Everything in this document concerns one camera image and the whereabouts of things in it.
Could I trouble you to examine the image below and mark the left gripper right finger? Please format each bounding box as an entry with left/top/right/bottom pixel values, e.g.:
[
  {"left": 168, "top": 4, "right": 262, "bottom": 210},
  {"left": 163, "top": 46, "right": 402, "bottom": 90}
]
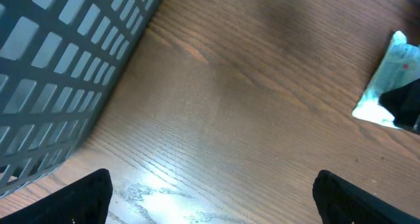
[{"left": 312, "top": 169, "right": 419, "bottom": 224}]

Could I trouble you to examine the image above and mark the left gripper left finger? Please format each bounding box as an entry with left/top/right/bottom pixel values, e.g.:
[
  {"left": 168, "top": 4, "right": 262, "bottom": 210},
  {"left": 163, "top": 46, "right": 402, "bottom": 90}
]
[{"left": 1, "top": 168, "right": 113, "bottom": 224}]

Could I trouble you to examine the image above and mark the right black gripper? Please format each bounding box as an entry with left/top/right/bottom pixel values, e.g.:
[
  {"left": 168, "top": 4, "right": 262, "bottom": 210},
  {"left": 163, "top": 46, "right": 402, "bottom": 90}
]
[{"left": 379, "top": 79, "right": 419, "bottom": 134}]

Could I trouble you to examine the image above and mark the teal wet wipes pack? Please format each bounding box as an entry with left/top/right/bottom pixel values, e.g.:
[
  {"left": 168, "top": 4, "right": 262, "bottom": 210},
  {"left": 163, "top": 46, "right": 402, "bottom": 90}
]
[{"left": 352, "top": 31, "right": 419, "bottom": 129}]

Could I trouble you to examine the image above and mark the grey plastic mesh basket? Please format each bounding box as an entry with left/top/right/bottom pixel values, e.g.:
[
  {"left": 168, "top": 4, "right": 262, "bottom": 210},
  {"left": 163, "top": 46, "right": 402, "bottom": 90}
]
[{"left": 1, "top": 0, "right": 161, "bottom": 197}]

